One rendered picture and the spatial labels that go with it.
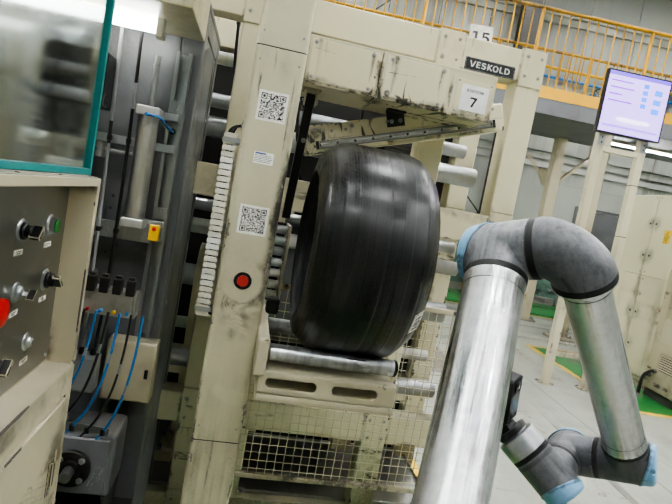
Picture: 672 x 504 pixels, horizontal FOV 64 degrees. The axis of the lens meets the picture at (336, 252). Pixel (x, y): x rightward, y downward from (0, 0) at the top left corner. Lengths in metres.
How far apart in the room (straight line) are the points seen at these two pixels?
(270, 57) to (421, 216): 0.55
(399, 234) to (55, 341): 0.75
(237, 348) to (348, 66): 0.89
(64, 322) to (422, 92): 1.19
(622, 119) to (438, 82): 3.82
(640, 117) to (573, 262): 4.60
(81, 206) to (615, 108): 4.86
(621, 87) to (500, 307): 4.65
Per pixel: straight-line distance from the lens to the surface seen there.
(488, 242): 1.04
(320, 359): 1.41
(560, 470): 1.33
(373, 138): 1.85
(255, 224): 1.41
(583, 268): 1.02
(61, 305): 1.18
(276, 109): 1.42
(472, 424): 0.88
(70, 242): 1.16
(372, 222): 1.25
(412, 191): 1.32
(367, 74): 1.73
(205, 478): 1.61
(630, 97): 5.55
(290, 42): 1.45
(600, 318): 1.10
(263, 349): 1.35
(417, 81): 1.77
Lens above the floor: 1.31
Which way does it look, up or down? 5 degrees down
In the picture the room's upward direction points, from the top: 11 degrees clockwise
